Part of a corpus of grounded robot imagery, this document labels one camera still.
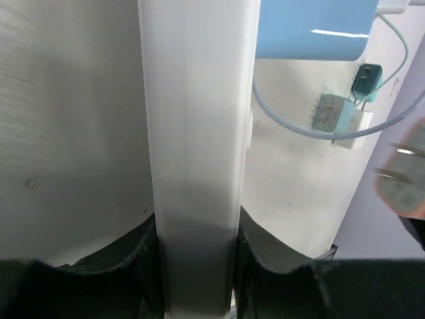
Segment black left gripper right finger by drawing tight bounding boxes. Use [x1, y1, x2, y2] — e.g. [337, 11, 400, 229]
[234, 209, 424, 318]

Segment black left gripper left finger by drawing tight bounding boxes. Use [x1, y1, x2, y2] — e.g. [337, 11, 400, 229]
[1, 215, 165, 318]

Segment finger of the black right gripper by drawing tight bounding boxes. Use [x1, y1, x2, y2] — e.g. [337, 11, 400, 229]
[400, 217, 425, 248]

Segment salmon pink plug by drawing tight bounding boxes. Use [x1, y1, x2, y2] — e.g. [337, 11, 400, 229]
[375, 118, 424, 220]

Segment white plug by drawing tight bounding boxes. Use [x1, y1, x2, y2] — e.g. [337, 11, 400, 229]
[332, 109, 373, 150]

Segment dark teal plug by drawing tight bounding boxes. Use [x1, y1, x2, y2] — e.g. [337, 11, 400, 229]
[351, 63, 383, 103]

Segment light blue plug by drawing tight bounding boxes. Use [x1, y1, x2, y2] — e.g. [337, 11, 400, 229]
[256, 0, 378, 61]

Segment white power strip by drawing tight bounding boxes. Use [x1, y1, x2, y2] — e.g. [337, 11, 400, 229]
[138, 1, 260, 318]

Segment thin coloured charger cables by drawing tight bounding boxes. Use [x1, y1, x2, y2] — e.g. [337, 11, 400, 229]
[252, 0, 425, 139]

